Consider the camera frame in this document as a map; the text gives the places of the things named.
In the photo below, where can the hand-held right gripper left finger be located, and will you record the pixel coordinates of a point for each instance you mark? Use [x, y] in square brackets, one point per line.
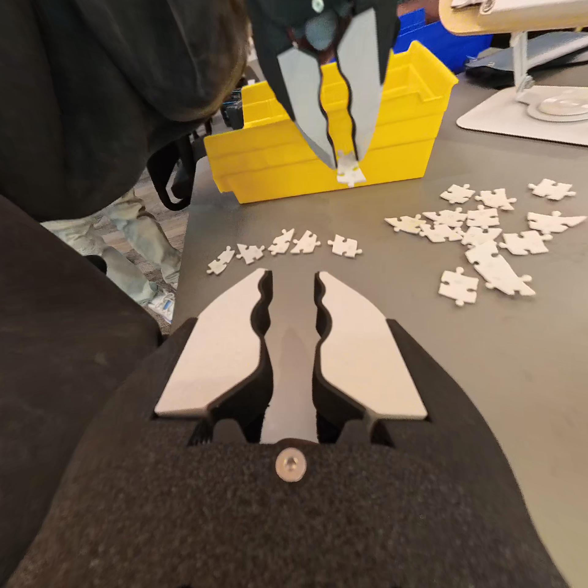
[211, 358]

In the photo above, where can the blue plastic bin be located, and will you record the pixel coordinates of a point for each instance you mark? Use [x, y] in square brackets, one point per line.
[436, 41]

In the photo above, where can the yellow plastic bin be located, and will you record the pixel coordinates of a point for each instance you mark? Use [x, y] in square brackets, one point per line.
[275, 160]

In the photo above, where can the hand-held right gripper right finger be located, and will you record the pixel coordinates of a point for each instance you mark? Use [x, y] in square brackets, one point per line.
[367, 363]

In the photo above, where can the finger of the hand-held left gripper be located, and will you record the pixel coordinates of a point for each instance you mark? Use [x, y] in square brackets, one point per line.
[365, 69]
[305, 101]

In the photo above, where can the pile white puzzle pieces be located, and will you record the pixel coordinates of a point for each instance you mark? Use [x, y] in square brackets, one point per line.
[496, 266]

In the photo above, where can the white clipboard stand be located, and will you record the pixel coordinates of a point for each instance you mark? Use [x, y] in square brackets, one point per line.
[496, 119]

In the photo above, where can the single white puzzle piece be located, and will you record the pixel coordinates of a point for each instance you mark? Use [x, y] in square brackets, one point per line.
[350, 170]

